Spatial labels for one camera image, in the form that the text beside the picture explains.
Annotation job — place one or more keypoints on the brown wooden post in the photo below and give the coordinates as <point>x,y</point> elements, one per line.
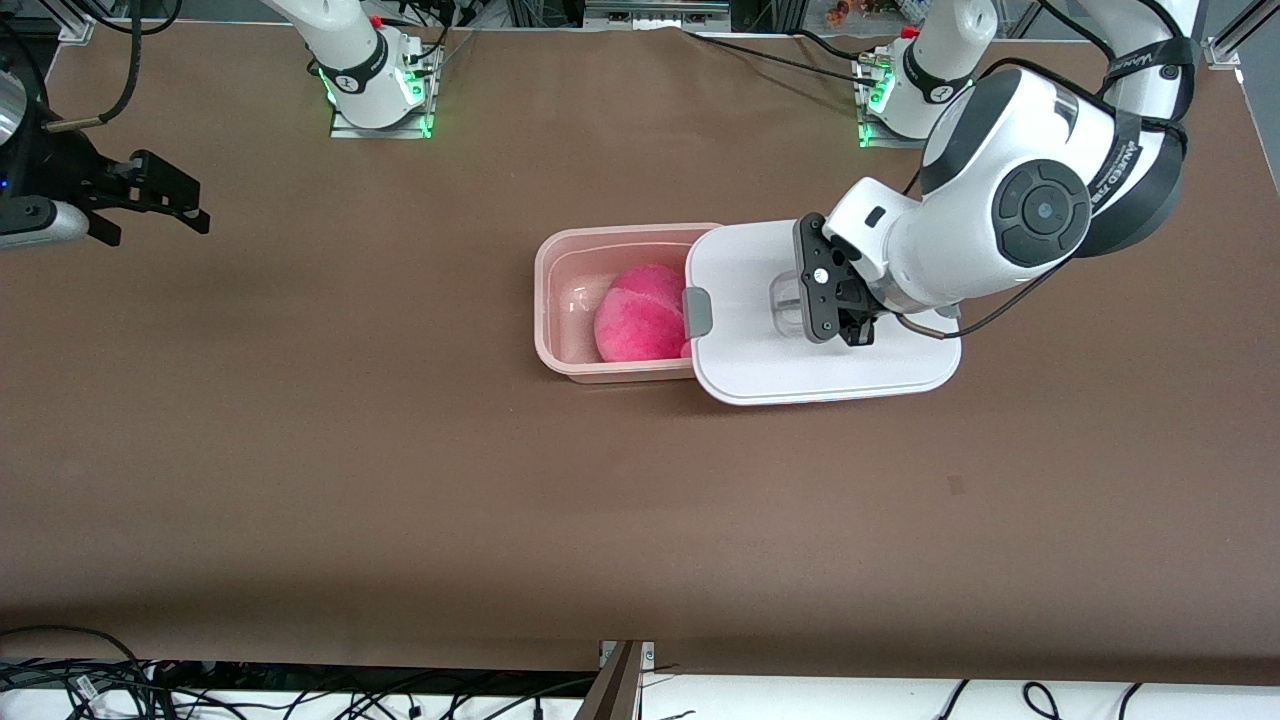
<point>612,695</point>

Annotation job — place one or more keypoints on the brown table cover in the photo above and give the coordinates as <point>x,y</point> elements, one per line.
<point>640,520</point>

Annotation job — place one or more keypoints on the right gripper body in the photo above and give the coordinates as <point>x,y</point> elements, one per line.
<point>72,172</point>

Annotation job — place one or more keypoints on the aluminium corner profile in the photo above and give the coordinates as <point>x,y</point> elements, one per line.
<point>78,28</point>
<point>1240,30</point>

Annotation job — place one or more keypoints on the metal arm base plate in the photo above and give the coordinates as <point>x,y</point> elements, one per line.
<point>885,143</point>
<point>375,132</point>

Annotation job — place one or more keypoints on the colourful background items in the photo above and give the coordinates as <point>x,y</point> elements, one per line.
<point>850,10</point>

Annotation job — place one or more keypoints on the pink plush toy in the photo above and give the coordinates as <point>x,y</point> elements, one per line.
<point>640,320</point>

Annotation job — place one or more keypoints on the pink plastic box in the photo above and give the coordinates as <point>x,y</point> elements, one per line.
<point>560,300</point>

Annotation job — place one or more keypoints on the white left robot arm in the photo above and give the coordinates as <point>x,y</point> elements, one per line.
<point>1040,210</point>

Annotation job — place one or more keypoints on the aluminium frame bar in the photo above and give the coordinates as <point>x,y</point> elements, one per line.
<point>655,10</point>

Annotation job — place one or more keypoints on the white box lid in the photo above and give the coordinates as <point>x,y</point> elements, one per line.
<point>740,300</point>

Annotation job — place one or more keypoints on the small metal bracket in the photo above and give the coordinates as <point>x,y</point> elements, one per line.
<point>648,652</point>

